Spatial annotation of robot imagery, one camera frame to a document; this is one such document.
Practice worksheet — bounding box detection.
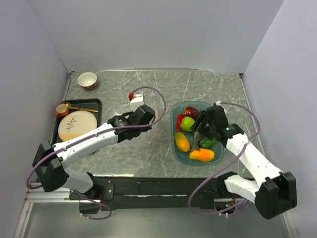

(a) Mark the green apple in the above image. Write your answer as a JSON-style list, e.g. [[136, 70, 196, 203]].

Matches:
[[180, 117, 195, 132]]

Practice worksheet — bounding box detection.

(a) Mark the clear zip top bag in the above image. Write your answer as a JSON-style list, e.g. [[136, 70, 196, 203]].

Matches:
[[138, 101, 159, 144]]

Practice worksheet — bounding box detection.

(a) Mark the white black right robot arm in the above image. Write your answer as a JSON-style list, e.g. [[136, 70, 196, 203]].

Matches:
[[192, 102, 297, 220]]

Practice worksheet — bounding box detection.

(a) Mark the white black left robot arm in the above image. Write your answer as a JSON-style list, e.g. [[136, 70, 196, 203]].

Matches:
[[32, 105, 156, 199]]

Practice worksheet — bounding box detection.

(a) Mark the green bell pepper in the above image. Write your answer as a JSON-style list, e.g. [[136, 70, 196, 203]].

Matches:
[[198, 137, 217, 149]]

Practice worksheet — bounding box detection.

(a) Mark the dark red apple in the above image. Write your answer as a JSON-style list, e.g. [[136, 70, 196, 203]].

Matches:
[[184, 107, 200, 120]]

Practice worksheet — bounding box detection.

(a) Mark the red chili pepper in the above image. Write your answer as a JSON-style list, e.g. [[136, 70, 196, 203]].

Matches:
[[176, 114, 184, 132]]

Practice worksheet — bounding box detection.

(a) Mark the orange green mango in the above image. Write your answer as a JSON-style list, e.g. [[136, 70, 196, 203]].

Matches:
[[174, 132, 190, 153]]

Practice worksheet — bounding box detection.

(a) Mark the translucent blue plastic container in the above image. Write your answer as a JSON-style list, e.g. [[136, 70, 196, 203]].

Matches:
[[170, 101, 224, 167]]

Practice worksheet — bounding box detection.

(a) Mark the yellow orange mango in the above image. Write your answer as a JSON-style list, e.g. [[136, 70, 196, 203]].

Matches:
[[189, 148, 215, 163]]

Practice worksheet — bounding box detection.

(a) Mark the black rectangular tray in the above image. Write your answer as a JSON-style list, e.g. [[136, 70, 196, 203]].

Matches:
[[51, 98, 102, 144]]

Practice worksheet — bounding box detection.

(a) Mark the white bowl brown outside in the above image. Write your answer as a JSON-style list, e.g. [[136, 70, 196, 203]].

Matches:
[[77, 72, 98, 90]]

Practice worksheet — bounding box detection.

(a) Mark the cream plate with leaf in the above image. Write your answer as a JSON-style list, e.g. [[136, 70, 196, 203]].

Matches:
[[57, 111, 98, 141]]

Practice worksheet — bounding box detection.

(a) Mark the gold spoon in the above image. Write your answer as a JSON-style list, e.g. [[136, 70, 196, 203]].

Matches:
[[62, 102, 99, 113]]

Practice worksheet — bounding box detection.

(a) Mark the small orange cup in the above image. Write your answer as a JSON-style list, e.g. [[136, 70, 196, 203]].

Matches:
[[55, 103, 69, 118]]

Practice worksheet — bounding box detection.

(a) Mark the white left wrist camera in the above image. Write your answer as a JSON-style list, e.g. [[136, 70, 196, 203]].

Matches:
[[130, 93, 144, 112]]

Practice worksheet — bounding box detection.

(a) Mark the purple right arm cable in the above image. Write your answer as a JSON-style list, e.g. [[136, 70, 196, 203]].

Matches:
[[188, 101, 261, 217]]

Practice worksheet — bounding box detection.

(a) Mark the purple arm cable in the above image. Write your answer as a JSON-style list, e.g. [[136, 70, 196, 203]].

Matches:
[[26, 86, 166, 221], [188, 101, 261, 217]]

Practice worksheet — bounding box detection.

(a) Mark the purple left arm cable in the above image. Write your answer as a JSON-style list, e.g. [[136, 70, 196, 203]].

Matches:
[[26, 86, 166, 221]]

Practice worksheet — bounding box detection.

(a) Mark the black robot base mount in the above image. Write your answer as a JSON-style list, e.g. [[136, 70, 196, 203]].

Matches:
[[37, 176, 251, 214]]

